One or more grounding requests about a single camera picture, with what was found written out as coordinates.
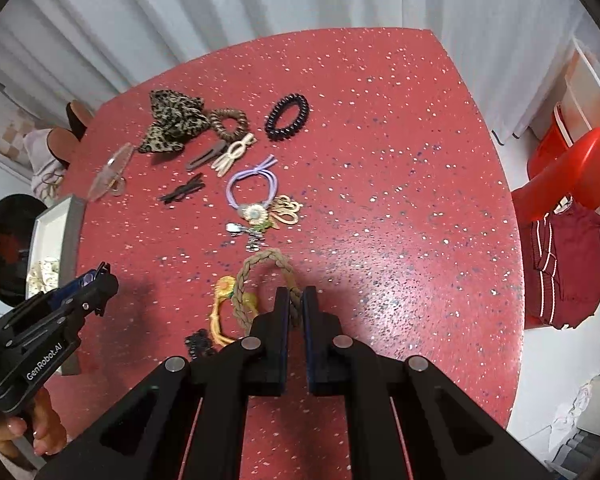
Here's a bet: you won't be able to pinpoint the clear plastic hair claw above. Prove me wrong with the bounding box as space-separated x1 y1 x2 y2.
87 143 135 202

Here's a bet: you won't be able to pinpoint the person's left hand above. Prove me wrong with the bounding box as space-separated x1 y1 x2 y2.
0 388 67 462

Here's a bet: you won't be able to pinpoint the brown snap hair clip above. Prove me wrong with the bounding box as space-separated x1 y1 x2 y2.
186 140 228 172

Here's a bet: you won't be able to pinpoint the gold loop hair clip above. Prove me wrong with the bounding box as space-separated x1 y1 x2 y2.
268 195 302 226

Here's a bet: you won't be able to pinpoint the yellow flower hair tie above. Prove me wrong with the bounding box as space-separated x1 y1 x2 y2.
208 275 259 348

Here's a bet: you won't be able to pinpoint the dark red garment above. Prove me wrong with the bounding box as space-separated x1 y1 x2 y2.
519 203 600 330

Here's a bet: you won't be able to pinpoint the black bow hair clip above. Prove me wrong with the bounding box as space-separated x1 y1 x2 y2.
158 172 206 205

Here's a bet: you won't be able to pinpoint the brown spiral hair tie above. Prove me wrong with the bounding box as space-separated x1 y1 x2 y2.
208 107 250 143

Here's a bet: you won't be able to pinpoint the white curtain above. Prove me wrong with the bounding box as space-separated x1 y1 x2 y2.
0 0 600 138

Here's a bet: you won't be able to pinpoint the black spiral hair tie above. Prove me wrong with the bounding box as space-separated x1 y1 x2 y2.
263 92 311 142

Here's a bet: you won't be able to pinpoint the black beaded hair clip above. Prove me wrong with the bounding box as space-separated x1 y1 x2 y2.
184 328 216 361

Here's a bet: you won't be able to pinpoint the red plastic chair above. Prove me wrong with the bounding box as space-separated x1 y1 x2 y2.
512 105 600 226

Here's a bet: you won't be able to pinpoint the white washing machine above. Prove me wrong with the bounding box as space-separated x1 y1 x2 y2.
0 164 46 316

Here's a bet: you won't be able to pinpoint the cream hair clip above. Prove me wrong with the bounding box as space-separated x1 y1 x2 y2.
211 133 257 178

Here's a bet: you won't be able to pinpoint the lilac flower hair tie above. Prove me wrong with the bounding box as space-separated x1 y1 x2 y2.
225 154 281 226

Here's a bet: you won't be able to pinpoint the pink sole slipper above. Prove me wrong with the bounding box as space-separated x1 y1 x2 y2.
46 100 94 169

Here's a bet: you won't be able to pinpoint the braided tan hair tie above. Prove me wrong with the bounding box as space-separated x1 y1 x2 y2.
230 248 304 336

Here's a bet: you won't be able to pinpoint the white shallow box tray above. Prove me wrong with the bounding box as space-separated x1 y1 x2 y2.
25 194 86 377

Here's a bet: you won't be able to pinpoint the cream fabric scrunchie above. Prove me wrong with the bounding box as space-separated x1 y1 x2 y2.
27 260 59 296

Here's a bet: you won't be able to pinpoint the pink and cream towels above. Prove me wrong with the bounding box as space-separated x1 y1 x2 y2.
23 129 66 205

